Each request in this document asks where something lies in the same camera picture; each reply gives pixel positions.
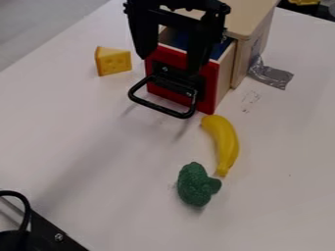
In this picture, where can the green toy broccoli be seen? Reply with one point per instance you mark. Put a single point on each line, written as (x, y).
(196, 185)

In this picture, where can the cabinet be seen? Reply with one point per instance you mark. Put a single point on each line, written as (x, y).
(250, 29)

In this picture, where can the drawer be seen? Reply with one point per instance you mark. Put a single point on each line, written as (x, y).
(185, 76)

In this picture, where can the yellow toy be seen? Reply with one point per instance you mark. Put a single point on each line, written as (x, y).
(305, 2)

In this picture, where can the yellow toy banana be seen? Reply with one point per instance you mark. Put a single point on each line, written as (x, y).
(224, 140)

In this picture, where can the grey tape piece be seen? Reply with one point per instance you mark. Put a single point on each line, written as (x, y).
(269, 74)

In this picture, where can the yellow toy cheese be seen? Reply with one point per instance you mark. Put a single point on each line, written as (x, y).
(112, 60)

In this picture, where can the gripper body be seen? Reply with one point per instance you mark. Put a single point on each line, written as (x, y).
(183, 7)

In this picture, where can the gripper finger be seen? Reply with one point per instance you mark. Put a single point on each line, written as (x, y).
(201, 45)
(144, 34)

